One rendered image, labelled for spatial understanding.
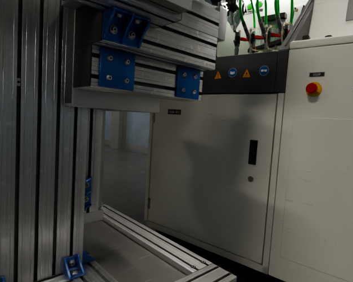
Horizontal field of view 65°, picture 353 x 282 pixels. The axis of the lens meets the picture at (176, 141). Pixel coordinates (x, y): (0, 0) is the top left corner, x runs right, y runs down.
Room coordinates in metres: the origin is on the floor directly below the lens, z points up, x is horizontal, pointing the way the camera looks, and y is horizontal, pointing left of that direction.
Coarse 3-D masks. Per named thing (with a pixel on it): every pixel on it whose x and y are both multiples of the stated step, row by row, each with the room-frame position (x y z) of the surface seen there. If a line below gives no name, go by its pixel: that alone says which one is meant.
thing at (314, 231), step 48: (336, 0) 1.21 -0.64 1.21; (336, 48) 0.95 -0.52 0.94; (288, 96) 1.04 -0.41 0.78; (336, 96) 0.95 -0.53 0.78; (288, 144) 1.03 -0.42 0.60; (336, 144) 0.93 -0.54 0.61; (288, 192) 1.02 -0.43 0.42; (336, 192) 0.92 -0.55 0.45; (288, 240) 1.01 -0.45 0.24; (336, 240) 0.91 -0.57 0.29
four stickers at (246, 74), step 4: (232, 68) 1.19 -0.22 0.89; (236, 68) 1.18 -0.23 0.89; (244, 68) 1.16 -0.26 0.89; (248, 68) 1.15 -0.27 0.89; (260, 68) 1.12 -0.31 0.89; (264, 68) 1.11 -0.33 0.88; (268, 68) 1.10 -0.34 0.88; (216, 72) 1.24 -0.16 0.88; (220, 72) 1.23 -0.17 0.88; (228, 72) 1.20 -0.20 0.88; (232, 72) 1.19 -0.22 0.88; (236, 72) 1.18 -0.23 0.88; (244, 72) 1.16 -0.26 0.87; (248, 72) 1.15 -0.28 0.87; (260, 72) 1.12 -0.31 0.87; (264, 72) 1.10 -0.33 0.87; (216, 76) 1.24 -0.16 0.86; (220, 76) 1.23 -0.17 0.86; (228, 76) 1.20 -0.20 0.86; (232, 76) 1.19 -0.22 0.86; (244, 76) 1.16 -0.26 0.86; (248, 76) 1.15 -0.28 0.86
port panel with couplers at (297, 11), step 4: (296, 0) 1.57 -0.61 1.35; (300, 0) 1.56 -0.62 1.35; (304, 0) 1.54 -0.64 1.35; (296, 4) 1.57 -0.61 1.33; (300, 4) 1.55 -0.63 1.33; (304, 4) 1.54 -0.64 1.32; (296, 8) 1.54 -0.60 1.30; (300, 8) 1.55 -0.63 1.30; (296, 12) 1.57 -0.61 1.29; (300, 12) 1.55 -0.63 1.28; (296, 16) 1.56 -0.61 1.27
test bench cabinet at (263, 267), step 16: (272, 160) 1.07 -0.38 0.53; (272, 176) 1.06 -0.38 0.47; (272, 192) 1.06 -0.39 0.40; (272, 208) 1.06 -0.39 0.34; (144, 224) 1.49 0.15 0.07; (272, 224) 1.06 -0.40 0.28; (176, 240) 1.43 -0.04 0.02; (192, 240) 1.28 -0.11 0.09; (224, 256) 1.17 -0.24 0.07; (240, 256) 1.13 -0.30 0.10; (256, 272) 1.15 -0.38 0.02
